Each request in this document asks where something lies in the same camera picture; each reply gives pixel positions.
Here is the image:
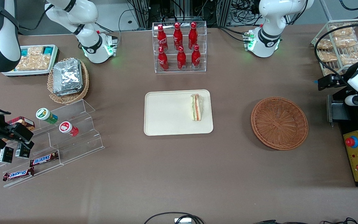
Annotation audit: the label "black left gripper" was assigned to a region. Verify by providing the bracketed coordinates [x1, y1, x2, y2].
[314, 74, 350, 91]

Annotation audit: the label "triangle sandwich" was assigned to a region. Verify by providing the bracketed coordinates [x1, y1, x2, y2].
[190, 94, 204, 122]

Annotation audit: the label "round brown wicker basket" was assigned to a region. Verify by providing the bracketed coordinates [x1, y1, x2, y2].
[251, 97, 309, 151]

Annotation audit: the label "oval light wicker basket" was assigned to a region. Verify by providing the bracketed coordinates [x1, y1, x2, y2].
[47, 58, 90, 105]

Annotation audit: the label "white rectangular snack tray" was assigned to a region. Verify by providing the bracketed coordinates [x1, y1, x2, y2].
[2, 44, 59, 77]

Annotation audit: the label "beige rectangular tray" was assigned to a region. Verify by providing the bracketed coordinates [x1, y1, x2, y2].
[144, 90, 213, 136]

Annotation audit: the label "small black box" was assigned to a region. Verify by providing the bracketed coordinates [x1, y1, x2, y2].
[15, 142, 31, 159]
[0, 146, 14, 164]

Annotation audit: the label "brown chocolate box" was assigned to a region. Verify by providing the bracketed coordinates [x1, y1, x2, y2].
[7, 116, 35, 131]

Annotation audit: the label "clear bagged pastry packet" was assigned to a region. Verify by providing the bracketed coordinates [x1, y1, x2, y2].
[317, 51, 338, 63]
[334, 37, 358, 49]
[330, 26, 354, 37]
[339, 46, 358, 64]
[316, 38, 333, 50]

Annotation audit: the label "Snickers bar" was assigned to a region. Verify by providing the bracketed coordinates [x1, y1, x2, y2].
[30, 151, 59, 167]
[2, 167, 35, 182]

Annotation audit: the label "grey metal block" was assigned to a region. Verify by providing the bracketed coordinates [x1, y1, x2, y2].
[327, 94, 352, 125]

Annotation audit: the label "green can white lid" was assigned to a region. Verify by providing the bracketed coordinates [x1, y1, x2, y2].
[36, 108, 58, 124]

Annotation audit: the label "red can white lid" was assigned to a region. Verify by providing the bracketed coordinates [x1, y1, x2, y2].
[59, 121, 79, 137]

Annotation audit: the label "clear acrylic stepped display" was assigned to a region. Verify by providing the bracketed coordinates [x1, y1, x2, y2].
[0, 99, 105, 188]

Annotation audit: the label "silver foil package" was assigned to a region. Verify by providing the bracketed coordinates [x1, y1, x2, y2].
[53, 58, 84, 96]

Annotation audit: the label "clear acrylic bottle rack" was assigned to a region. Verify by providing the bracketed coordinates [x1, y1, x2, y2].
[153, 21, 207, 73]

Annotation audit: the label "red cola bottle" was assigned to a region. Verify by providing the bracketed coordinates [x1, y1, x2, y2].
[177, 46, 187, 71]
[158, 47, 169, 71]
[191, 44, 201, 70]
[157, 25, 168, 52]
[173, 22, 183, 50]
[188, 22, 198, 49]

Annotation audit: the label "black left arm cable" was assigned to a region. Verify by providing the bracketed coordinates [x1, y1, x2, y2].
[314, 21, 358, 82]

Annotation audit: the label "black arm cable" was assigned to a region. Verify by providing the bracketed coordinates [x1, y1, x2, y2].
[17, 4, 55, 31]
[314, 21, 358, 82]

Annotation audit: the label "white wire rack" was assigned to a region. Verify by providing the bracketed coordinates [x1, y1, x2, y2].
[311, 19, 358, 76]

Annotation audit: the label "black left base cables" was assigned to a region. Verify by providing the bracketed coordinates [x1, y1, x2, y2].
[218, 26, 251, 43]

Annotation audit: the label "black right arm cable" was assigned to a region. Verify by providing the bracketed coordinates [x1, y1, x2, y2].
[17, 4, 55, 31]

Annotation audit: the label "black looped cable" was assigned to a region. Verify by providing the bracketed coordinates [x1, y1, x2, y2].
[144, 212, 205, 224]

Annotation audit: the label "aluminium frame rack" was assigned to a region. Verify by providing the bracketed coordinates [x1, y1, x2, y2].
[129, 0, 262, 29]

